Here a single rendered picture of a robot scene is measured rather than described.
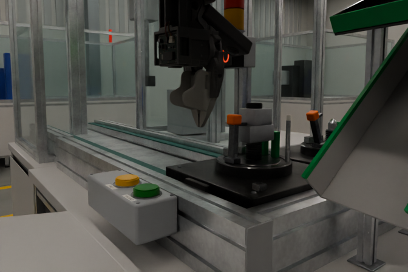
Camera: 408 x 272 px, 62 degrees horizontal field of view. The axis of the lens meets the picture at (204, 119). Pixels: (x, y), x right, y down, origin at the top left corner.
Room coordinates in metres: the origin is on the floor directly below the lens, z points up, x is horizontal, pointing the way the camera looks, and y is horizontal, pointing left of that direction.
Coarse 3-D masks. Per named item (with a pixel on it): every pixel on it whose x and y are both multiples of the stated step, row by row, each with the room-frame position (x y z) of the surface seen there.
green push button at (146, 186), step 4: (140, 184) 0.52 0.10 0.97; (144, 184) 0.52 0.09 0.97; (148, 184) 0.52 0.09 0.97; (152, 184) 0.52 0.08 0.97; (136, 188) 0.50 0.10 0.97; (140, 188) 0.50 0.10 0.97; (144, 188) 0.50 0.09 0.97; (148, 188) 0.50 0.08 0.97; (152, 188) 0.50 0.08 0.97; (156, 188) 0.50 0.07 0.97; (136, 192) 0.49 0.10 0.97; (140, 192) 0.49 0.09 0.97; (144, 192) 0.49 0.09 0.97; (148, 192) 0.49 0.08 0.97; (152, 192) 0.49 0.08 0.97; (156, 192) 0.50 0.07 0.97; (140, 196) 0.49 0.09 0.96; (144, 196) 0.49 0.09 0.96; (148, 196) 0.49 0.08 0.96; (152, 196) 0.49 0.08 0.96
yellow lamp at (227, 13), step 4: (228, 8) 0.83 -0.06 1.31; (232, 8) 0.82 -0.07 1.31; (236, 8) 0.82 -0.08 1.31; (240, 8) 0.83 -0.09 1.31; (224, 12) 0.84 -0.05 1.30; (228, 12) 0.83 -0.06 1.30; (232, 12) 0.82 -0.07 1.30; (236, 12) 0.82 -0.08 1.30; (240, 12) 0.83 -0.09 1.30; (224, 16) 0.84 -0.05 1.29; (228, 16) 0.83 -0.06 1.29; (232, 16) 0.82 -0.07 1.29; (236, 16) 0.82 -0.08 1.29; (240, 16) 0.83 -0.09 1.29; (228, 20) 0.83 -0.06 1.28; (232, 20) 0.82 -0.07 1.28; (236, 20) 0.82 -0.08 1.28; (240, 20) 0.83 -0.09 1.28; (236, 24) 0.82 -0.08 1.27; (240, 24) 0.83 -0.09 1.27; (240, 28) 0.83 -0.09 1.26
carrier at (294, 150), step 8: (328, 128) 0.77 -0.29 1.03; (312, 136) 0.81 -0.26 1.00; (328, 136) 0.77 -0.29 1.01; (304, 144) 0.78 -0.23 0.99; (312, 144) 0.75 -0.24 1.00; (320, 144) 0.73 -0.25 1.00; (280, 152) 0.78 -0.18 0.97; (296, 152) 0.78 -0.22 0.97; (304, 152) 0.76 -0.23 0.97; (312, 152) 0.74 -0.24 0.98; (296, 160) 0.71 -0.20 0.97; (304, 160) 0.70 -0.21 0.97
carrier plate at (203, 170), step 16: (208, 160) 0.70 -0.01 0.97; (176, 176) 0.62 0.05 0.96; (192, 176) 0.58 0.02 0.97; (208, 176) 0.57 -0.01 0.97; (224, 176) 0.57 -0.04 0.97; (288, 176) 0.57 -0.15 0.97; (224, 192) 0.51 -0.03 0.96; (240, 192) 0.48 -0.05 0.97; (256, 192) 0.48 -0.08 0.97; (272, 192) 0.48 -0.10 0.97; (288, 192) 0.50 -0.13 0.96
